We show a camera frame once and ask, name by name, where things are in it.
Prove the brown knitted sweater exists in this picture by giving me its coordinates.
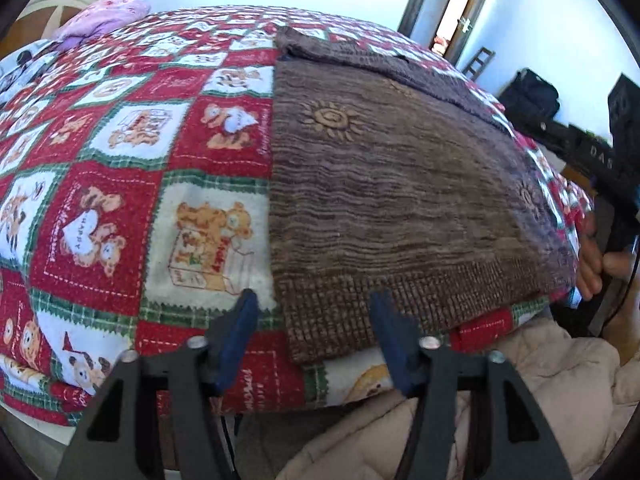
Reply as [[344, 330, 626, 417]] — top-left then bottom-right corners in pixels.
[[269, 27, 576, 363]]

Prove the person's right hand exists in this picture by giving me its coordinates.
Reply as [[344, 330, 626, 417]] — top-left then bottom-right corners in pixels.
[[576, 211, 634, 300]]

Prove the beige padded jacket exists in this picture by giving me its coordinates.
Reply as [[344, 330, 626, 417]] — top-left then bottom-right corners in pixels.
[[278, 318, 639, 479]]

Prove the black bag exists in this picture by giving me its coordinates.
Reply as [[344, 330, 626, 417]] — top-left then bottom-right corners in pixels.
[[498, 68, 560, 124]]

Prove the wooden door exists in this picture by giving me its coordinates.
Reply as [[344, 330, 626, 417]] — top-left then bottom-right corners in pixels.
[[444, 0, 486, 65]]

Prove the red patchwork bear bedspread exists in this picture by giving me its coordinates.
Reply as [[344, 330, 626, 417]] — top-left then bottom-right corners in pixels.
[[0, 5, 597, 428]]

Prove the pink floral pillow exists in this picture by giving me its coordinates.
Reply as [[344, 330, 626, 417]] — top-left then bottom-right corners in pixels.
[[51, 0, 151, 52]]

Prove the cream bed headboard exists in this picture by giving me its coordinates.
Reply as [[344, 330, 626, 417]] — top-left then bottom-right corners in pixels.
[[0, 0, 98, 58]]

